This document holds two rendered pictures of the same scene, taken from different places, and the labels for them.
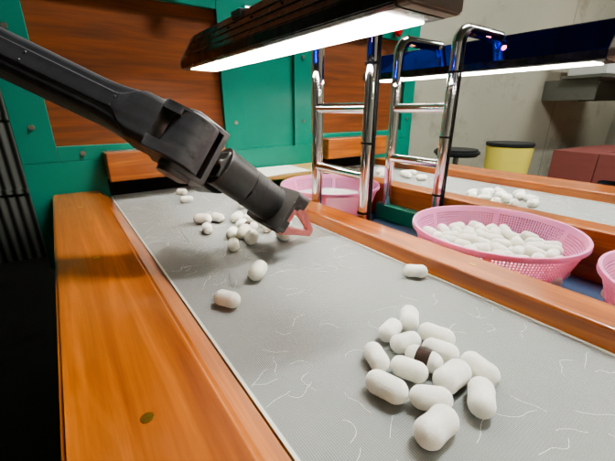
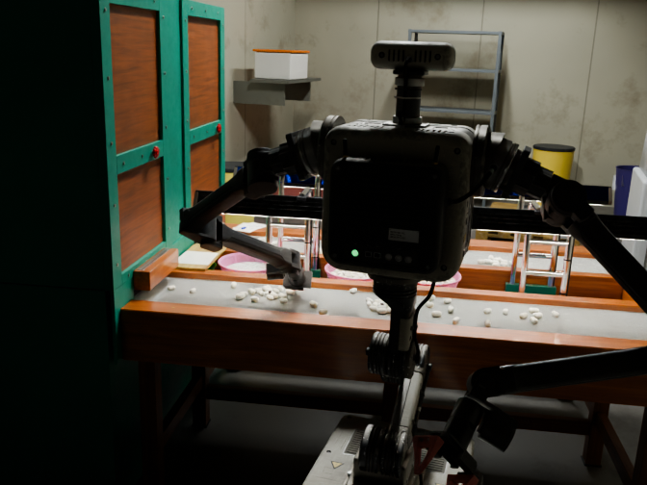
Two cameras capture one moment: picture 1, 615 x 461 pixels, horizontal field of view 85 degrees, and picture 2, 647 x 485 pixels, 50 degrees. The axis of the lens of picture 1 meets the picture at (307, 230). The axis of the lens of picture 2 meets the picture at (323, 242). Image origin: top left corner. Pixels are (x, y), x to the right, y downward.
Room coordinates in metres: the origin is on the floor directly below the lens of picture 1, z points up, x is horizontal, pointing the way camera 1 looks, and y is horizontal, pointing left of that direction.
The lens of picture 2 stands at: (-1.18, 1.74, 1.62)
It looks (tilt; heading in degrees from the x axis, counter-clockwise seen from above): 16 degrees down; 313
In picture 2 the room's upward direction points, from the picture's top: 2 degrees clockwise
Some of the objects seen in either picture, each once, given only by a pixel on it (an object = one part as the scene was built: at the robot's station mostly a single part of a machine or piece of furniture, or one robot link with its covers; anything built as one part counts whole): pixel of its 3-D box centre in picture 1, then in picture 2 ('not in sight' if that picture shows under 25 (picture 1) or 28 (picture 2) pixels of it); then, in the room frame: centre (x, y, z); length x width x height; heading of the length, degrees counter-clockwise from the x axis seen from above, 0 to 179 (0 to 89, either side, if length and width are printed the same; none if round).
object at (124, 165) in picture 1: (169, 161); (157, 268); (0.92, 0.37, 0.83); 0.30 x 0.06 x 0.07; 126
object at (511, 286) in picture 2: not in sight; (532, 236); (0.09, -0.89, 0.90); 0.20 x 0.19 x 0.45; 36
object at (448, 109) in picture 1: (436, 134); (301, 221); (0.87, -0.32, 0.90); 0.20 x 0.19 x 0.45; 36
